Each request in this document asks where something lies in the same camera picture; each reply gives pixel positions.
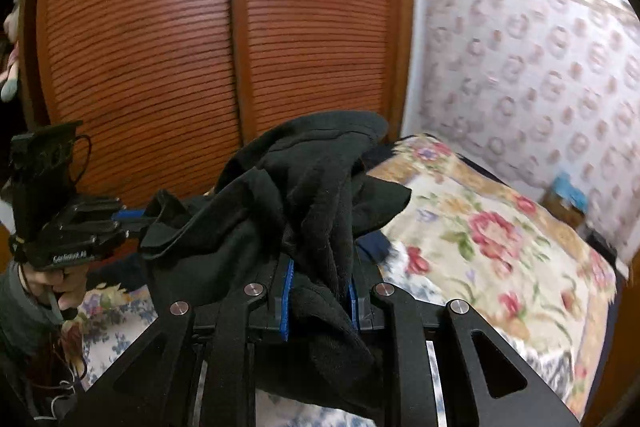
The brown louvered wardrobe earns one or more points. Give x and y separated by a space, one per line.
169 90

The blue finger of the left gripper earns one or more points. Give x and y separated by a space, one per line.
128 215

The red floral cream blanket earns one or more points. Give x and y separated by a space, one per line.
463 236

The box with blue tissue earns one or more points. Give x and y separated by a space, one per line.
566 202

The black t-shirt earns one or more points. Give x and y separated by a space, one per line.
300 192

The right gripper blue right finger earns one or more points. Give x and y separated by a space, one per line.
353 305

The person's left hand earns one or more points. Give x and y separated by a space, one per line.
69 286

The pink circle patterned curtain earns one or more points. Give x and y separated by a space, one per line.
538 88

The blue floral white bedsheet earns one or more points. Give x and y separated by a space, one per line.
225 364

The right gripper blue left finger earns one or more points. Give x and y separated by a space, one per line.
285 298

